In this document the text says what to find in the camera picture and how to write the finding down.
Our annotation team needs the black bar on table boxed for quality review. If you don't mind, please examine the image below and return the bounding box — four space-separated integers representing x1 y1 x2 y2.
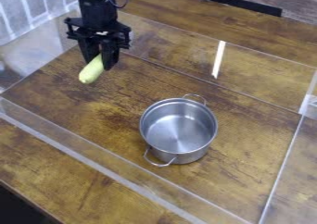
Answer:
206 0 282 17

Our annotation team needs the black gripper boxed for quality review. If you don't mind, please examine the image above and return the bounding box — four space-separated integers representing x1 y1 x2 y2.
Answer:
64 0 131 70

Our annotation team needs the stainless steel pot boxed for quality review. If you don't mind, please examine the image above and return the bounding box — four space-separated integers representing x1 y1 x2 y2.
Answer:
139 93 218 168

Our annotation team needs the clear acrylic barrier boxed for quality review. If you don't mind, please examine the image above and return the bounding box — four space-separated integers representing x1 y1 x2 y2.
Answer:
0 96 250 224

